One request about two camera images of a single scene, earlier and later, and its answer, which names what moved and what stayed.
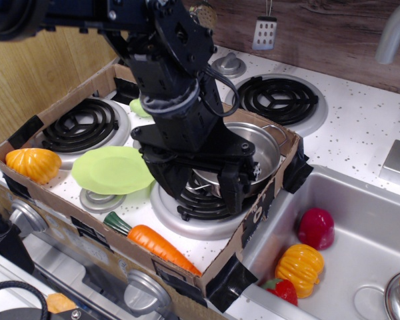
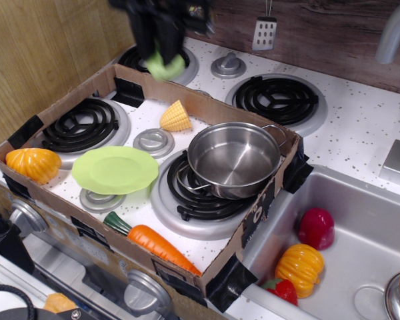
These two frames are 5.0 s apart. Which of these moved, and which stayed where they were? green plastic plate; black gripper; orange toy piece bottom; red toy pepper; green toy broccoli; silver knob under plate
Moved: black gripper; green toy broccoli
Stayed: orange toy piece bottom; silver knob under plate; red toy pepper; green plastic plate
